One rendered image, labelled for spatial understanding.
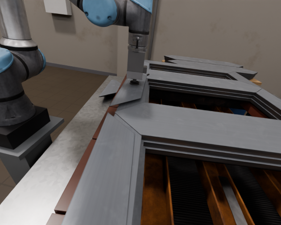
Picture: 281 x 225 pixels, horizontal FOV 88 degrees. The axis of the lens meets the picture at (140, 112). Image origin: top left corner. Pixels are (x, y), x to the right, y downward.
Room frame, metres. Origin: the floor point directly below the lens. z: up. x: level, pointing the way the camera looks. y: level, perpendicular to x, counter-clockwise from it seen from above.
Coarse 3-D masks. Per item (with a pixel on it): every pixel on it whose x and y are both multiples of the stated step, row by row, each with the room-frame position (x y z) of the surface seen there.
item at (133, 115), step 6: (144, 102) 0.47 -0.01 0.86; (126, 108) 0.41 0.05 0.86; (132, 108) 0.41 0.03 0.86; (138, 108) 0.42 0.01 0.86; (126, 114) 0.37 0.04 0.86; (132, 114) 0.38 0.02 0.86; (138, 114) 0.38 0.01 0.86; (126, 120) 0.34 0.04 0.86; (132, 120) 0.35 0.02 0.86; (138, 120) 0.35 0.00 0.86; (132, 126) 0.32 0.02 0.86; (138, 126) 0.32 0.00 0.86; (138, 132) 0.30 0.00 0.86
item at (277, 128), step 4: (260, 120) 0.44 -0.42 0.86; (264, 120) 0.45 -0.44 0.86; (268, 120) 0.45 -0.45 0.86; (272, 120) 0.45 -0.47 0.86; (276, 120) 0.46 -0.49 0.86; (264, 124) 0.42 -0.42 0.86; (268, 124) 0.42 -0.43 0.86; (272, 124) 0.42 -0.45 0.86; (276, 124) 0.43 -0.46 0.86; (280, 124) 0.43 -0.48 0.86; (268, 128) 0.40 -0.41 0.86; (272, 128) 0.40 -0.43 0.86; (276, 128) 0.40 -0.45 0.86; (280, 128) 0.40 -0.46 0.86; (272, 132) 0.38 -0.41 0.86; (276, 132) 0.38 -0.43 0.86; (280, 132) 0.38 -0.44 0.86; (276, 136) 0.36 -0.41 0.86; (280, 136) 0.36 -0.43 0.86
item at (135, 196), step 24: (192, 72) 1.06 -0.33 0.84; (216, 72) 1.06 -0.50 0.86; (144, 96) 0.51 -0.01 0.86; (216, 96) 0.71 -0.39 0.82; (240, 96) 0.72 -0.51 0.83; (120, 120) 0.34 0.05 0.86; (144, 144) 0.28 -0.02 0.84; (168, 144) 0.28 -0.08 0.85; (192, 144) 0.29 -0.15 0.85; (264, 168) 0.27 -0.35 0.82
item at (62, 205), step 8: (112, 112) 0.43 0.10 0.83; (96, 136) 0.30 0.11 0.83; (88, 152) 0.24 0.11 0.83; (80, 160) 0.21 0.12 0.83; (80, 168) 0.19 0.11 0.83; (72, 176) 0.17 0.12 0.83; (80, 176) 0.18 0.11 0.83; (72, 184) 0.16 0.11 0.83; (64, 192) 0.14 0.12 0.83; (72, 192) 0.14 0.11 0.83; (64, 200) 0.13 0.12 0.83; (56, 208) 0.11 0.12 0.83; (64, 208) 0.11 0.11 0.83; (56, 216) 0.10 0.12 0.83; (64, 216) 0.10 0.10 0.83; (48, 224) 0.09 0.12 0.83; (56, 224) 0.09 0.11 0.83
